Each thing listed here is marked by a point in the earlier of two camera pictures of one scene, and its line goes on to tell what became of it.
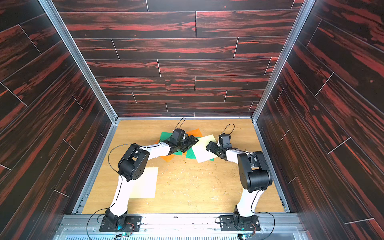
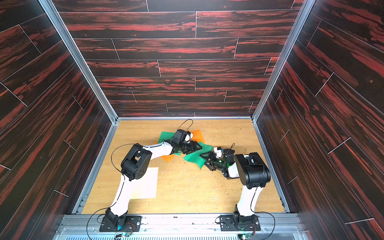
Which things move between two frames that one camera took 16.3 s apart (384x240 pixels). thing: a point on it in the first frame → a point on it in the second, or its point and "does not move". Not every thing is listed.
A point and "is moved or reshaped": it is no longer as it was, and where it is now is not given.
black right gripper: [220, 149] → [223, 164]
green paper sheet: [190, 154] is moved or reshaped
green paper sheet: [164, 136] does not move
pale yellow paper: [200, 151] → [146, 186]
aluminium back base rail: [184, 118] does not move
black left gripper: [189, 143] does not move
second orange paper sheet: [168, 158] does not move
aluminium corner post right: [300, 20] does not move
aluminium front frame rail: [273, 227] does not move
